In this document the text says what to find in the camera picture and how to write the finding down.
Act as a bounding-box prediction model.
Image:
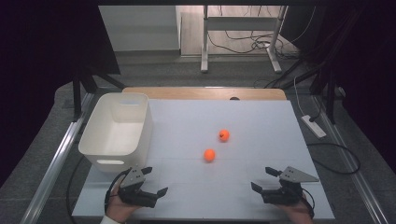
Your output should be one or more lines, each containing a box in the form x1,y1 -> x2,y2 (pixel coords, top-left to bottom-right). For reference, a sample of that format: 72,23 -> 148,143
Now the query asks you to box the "white metal stand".
200,5 -> 289,75

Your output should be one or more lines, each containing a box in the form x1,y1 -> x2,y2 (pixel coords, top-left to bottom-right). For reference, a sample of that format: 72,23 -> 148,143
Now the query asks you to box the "white plastic bin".
78,91 -> 154,174

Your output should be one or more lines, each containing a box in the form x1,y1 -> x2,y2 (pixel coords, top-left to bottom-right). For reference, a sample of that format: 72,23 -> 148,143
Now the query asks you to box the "white board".
72,98 -> 336,221

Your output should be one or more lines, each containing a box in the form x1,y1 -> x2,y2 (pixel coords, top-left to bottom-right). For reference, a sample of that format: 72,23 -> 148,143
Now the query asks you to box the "orange ball with black mark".
218,129 -> 231,143

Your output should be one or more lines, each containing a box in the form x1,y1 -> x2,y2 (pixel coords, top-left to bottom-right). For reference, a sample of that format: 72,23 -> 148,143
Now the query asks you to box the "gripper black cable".
104,167 -> 133,216
300,187 -> 316,218

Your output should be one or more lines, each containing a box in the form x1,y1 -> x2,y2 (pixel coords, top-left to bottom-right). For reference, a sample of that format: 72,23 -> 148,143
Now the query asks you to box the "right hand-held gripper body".
261,165 -> 320,206

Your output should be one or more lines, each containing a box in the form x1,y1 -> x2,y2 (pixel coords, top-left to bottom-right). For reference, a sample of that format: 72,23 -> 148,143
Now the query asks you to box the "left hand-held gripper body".
117,167 -> 158,209

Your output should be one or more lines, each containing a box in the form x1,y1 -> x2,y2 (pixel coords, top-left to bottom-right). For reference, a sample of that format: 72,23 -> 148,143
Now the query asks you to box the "plain orange ball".
203,148 -> 217,162

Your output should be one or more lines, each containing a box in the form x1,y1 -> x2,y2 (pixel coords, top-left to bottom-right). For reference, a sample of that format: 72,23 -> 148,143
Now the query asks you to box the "white power strip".
300,114 -> 328,139

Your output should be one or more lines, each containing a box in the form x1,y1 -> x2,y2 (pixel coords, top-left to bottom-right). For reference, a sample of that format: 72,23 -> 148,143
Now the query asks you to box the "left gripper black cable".
104,167 -> 133,216

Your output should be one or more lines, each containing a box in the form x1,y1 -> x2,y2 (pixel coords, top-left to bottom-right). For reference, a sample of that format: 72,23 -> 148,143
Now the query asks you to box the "tangle of cables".
206,5 -> 317,60

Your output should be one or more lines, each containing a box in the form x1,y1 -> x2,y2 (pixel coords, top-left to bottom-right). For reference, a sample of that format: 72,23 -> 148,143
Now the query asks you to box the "black curved floor cable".
65,155 -> 87,224

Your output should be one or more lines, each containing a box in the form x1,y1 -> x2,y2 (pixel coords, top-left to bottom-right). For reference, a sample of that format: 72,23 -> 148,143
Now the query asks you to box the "person's right hand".
276,194 -> 316,223

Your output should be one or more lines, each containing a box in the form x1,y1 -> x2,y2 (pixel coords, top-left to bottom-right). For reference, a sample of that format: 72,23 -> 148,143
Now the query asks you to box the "black tripod stand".
264,59 -> 340,125
72,66 -> 127,122

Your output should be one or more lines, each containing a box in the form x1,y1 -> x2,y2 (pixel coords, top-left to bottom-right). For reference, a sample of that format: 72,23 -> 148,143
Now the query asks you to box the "white cabinet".
98,5 -> 182,52

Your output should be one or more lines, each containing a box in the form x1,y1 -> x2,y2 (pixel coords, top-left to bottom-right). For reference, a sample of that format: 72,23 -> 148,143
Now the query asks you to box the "person's left hand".
106,183 -> 143,223

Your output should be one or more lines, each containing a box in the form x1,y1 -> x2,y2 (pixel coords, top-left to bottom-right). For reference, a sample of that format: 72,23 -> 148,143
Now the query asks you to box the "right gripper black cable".
300,187 -> 316,218

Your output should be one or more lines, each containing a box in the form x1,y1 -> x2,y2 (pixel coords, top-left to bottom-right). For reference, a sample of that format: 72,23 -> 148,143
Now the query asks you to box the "wooden table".
121,87 -> 288,101

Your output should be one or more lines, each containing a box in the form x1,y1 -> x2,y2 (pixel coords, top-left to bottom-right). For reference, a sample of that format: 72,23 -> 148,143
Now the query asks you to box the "white power cable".
292,76 -> 308,118

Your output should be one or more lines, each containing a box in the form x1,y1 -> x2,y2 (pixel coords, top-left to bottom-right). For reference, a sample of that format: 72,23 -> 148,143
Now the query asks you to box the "black looped floor cable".
306,142 -> 361,175

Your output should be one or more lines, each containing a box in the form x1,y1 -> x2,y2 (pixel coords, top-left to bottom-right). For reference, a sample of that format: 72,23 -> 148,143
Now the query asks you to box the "aluminium rail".
312,94 -> 390,224
20,92 -> 94,224

